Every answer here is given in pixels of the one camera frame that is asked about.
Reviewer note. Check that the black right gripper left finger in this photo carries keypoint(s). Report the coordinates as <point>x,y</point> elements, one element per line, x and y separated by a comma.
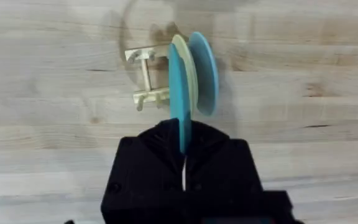
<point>148,165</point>

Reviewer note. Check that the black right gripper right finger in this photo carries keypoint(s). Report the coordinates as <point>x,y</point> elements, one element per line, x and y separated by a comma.
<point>219,165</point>

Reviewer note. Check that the teal plate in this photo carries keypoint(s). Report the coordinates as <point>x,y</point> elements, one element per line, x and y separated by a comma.
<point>179,93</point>

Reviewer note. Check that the small wooden peg rack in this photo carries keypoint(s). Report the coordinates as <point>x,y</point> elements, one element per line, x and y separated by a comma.
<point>145,77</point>

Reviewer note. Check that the blue plate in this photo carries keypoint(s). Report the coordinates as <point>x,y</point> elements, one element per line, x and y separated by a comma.
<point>205,74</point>

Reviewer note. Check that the cream plate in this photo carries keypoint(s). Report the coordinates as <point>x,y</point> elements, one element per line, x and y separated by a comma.
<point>187,65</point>

